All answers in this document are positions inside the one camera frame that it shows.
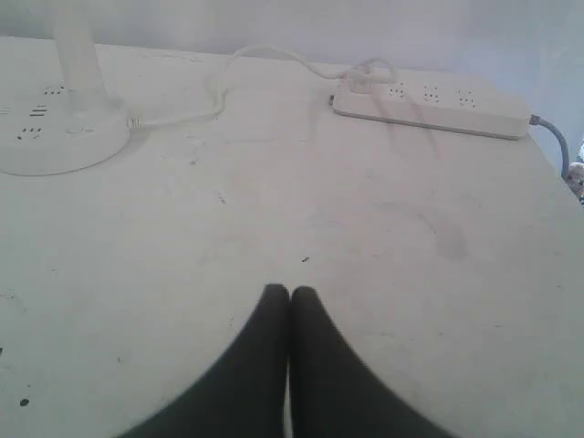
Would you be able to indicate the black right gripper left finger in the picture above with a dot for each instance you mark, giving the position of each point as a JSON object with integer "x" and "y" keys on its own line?
{"x": 243, "y": 393}

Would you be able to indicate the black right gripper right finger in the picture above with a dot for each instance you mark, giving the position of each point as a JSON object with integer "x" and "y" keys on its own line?
{"x": 333, "y": 393}

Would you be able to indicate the white desk lamp with sockets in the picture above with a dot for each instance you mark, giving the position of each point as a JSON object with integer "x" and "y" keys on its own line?
{"x": 49, "y": 127}

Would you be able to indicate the white power strip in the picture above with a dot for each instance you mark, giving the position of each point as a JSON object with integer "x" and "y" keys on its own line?
{"x": 471, "y": 108}

